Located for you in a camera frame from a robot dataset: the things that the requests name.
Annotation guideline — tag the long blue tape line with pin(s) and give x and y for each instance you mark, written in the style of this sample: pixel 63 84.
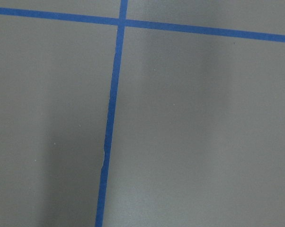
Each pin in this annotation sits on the long blue tape line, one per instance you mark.
pixel 111 113

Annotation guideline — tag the crossing blue tape line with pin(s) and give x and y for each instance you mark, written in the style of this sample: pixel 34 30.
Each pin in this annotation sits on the crossing blue tape line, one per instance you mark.
pixel 143 24

